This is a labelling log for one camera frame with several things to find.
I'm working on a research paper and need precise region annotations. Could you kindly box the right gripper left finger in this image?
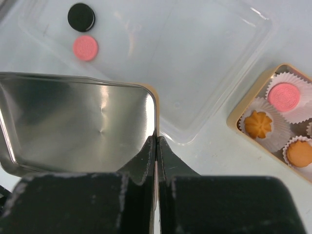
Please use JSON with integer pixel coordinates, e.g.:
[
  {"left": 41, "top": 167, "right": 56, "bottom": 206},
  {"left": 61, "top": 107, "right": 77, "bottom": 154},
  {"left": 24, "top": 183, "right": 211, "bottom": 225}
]
[{"left": 0, "top": 136, "right": 156, "bottom": 234}]

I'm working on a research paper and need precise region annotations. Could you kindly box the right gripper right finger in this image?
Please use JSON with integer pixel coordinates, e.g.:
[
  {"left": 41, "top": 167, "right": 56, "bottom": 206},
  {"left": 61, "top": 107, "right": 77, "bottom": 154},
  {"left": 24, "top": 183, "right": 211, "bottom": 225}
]
[{"left": 156, "top": 136, "right": 305, "bottom": 234}]

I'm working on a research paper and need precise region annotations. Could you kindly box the orange flower butter cookie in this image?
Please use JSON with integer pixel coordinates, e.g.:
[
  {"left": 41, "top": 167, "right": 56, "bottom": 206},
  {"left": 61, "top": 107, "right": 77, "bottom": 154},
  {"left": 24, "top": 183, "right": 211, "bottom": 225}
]
[{"left": 244, "top": 110, "right": 272, "bottom": 139}]

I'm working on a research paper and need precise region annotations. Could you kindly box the silver tin lid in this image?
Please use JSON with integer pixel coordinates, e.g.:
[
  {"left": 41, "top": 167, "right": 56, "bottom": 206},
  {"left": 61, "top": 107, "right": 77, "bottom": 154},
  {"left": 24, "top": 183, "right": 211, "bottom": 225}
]
[{"left": 0, "top": 72, "right": 159, "bottom": 180}]

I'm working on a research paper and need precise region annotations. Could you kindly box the orange round waffle cookie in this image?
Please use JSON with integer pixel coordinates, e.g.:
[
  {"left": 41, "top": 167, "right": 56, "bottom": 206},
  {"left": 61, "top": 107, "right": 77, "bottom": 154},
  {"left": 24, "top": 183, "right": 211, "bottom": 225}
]
[{"left": 286, "top": 141, "right": 312, "bottom": 168}]

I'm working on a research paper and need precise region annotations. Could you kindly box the pink sandwich cookie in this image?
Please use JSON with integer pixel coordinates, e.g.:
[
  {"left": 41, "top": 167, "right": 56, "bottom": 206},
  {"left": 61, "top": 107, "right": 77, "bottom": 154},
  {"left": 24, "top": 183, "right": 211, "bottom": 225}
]
[
  {"left": 267, "top": 83, "right": 301, "bottom": 112},
  {"left": 73, "top": 35, "right": 98, "bottom": 61}
]

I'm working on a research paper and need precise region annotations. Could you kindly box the white paper cup front left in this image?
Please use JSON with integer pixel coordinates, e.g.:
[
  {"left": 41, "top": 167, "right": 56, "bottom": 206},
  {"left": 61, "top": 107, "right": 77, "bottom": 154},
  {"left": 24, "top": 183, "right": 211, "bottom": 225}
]
[{"left": 238, "top": 97, "right": 291, "bottom": 153}]

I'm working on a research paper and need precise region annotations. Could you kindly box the gold cookie tin box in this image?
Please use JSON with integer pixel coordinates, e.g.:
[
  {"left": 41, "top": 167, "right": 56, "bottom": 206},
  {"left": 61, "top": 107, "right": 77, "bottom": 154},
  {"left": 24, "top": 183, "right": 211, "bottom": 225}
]
[{"left": 227, "top": 63, "right": 312, "bottom": 181}]

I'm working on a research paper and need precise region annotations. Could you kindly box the white paper cup back left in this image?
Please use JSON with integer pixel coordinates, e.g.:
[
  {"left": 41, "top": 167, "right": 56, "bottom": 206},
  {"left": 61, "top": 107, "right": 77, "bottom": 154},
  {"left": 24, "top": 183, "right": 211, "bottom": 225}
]
[{"left": 266, "top": 72, "right": 312, "bottom": 124}]

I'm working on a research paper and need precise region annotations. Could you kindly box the clear plastic tray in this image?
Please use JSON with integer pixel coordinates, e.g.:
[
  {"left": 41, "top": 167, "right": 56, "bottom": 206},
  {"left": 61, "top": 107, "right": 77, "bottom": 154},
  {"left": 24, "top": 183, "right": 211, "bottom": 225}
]
[{"left": 18, "top": 0, "right": 272, "bottom": 144}]

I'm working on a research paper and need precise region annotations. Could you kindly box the black sandwich cookie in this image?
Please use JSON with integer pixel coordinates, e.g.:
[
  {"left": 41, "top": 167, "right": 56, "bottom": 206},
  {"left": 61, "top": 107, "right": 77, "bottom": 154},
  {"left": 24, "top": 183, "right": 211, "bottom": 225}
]
[{"left": 67, "top": 2, "right": 96, "bottom": 32}]

